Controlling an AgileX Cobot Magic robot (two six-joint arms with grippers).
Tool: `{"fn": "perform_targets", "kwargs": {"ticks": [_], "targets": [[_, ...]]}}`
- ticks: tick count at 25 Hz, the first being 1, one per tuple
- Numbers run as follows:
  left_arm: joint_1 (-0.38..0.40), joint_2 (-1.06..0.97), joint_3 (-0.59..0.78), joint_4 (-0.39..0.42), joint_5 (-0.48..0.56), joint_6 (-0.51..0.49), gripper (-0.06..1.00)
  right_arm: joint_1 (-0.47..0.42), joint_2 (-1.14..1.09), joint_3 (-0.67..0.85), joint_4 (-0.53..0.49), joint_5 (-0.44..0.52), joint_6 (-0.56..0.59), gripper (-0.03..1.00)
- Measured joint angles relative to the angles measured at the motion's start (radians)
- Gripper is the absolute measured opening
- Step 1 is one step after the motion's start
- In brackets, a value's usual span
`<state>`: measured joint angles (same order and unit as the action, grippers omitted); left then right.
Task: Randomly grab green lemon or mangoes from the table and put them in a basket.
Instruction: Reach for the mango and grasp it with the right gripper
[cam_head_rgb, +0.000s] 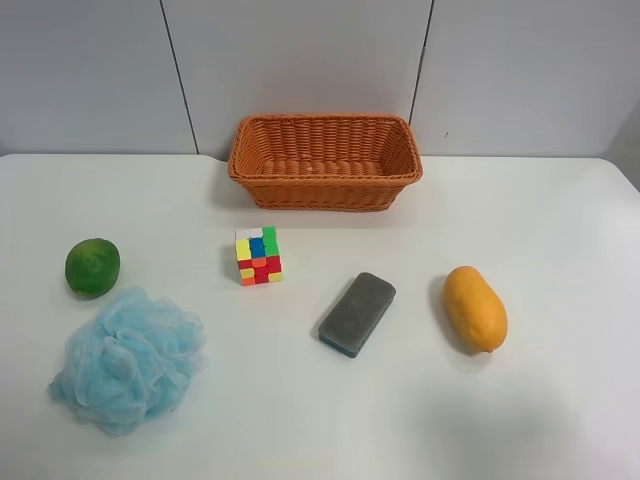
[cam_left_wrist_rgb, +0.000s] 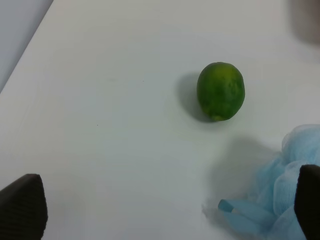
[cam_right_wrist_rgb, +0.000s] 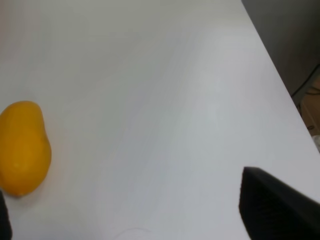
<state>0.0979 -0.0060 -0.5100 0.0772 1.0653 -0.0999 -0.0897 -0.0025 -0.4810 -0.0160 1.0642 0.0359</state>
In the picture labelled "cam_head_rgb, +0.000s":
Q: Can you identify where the yellow mango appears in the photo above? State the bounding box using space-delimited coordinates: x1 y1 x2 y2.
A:
442 266 508 353

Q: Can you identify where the orange woven wicker basket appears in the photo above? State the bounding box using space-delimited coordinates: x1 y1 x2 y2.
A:
228 114 423 212

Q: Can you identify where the green lemon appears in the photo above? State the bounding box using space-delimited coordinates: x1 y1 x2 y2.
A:
64 238 121 298

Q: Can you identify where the colourful puzzle cube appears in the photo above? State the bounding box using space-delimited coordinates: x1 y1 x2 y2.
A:
234 226 283 286

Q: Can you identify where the grey blue eraser sponge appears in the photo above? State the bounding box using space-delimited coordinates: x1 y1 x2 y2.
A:
318 272 396 358

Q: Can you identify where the light blue bath pouf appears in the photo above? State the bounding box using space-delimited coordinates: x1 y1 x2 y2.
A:
48 288 205 436

